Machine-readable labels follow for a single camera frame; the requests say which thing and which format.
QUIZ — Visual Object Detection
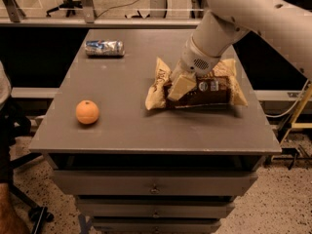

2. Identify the black office chair background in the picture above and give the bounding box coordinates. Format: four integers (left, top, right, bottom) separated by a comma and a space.
46, 0, 83, 18

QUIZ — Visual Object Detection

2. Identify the bottom grey drawer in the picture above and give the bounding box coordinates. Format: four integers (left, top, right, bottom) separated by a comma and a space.
93, 218, 220, 234

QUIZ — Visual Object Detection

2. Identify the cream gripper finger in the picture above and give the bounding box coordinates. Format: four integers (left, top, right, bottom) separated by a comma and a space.
168, 72, 197, 101

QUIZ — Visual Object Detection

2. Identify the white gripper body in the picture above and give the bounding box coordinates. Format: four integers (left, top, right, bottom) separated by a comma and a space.
171, 37, 220, 81

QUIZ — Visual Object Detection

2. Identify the middle grey drawer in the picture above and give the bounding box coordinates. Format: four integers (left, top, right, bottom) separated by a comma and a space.
76, 198, 235, 218

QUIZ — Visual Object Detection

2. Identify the silver blue redbull can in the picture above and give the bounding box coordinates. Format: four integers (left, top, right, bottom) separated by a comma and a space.
85, 40, 125, 57

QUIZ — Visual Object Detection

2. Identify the grey drawer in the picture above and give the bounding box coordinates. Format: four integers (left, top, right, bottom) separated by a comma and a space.
76, 198, 235, 218
53, 171, 257, 196
93, 218, 220, 234

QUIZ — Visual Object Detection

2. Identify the black floor cable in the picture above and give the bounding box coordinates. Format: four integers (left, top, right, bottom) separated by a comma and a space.
97, 0, 176, 19

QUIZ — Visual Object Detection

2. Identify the top grey drawer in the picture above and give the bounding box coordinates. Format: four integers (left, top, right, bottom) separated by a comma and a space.
53, 171, 257, 196

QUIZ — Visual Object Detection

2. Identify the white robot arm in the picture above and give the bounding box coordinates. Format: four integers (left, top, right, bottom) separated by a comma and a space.
168, 0, 312, 101

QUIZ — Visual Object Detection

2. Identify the grey drawer cabinet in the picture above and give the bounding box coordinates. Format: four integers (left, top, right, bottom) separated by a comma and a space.
28, 28, 283, 234

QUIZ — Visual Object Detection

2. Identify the brown sea salt chip bag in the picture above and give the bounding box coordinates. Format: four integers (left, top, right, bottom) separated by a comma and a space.
145, 58, 248, 110

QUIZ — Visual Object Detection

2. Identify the metal railing frame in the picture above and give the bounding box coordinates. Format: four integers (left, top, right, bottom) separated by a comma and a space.
0, 0, 207, 28

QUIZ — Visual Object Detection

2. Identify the yellow metal stand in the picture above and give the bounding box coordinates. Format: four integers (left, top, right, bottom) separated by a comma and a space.
269, 81, 312, 171

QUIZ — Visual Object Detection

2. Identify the orange fruit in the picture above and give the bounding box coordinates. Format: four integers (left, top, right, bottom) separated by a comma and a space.
76, 100, 99, 125

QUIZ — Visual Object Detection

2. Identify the black chair at left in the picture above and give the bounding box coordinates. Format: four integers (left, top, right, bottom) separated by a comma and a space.
3, 97, 54, 234

